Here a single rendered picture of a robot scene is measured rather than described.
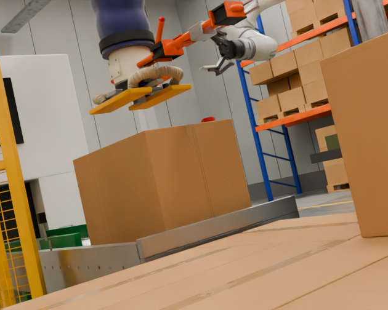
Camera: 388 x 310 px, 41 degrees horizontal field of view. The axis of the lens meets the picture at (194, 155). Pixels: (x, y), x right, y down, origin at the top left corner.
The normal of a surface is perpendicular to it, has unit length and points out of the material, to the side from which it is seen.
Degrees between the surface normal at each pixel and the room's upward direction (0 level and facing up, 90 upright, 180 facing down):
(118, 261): 90
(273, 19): 90
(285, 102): 90
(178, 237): 90
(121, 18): 75
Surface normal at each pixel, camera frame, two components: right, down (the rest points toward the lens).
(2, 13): 0.65, -0.18
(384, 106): -0.79, 0.14
